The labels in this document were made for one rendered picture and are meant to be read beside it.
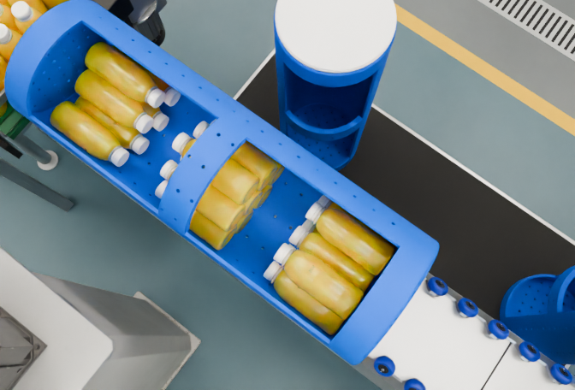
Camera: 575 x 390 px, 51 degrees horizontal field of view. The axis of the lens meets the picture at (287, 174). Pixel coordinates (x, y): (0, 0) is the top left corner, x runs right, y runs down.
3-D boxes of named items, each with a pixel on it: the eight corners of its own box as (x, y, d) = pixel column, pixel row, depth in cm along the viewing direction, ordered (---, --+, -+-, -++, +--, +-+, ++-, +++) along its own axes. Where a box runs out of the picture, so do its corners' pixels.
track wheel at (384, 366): (397, 371, 123) (400, 364, 124) (378, 357, 124) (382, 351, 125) (386, 381, 126) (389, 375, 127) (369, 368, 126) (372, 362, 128)
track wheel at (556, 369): (568, 390, 123) (574, 384, 122) (548, 376, 124) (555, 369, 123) (567, 377, 127) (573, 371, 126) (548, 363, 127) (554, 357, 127)
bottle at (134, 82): (89, 41, 125) (151, 85, 123) (109, 38, 131) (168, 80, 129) (79, 68, 128) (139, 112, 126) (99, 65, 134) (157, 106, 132)
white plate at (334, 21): (258, -17, 140) (258, -15, 142) (299, 87, 134) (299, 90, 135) (370, -53, 143) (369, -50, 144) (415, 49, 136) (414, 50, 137)
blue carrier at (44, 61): (346, 365, 126) (364, 369, 99) (37, 130, 140) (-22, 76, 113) (421, 256, 133) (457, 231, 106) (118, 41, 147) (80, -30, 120)
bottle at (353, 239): (399, 244, 119) (330, 195, 122) (391, 257, 113) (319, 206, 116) (381, 268, 122) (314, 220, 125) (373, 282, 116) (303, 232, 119)
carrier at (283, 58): (269, 116, 226) (296, 186, 219) (256, -15, 142) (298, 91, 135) (341, 92, 228) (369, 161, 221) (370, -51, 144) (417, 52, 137)
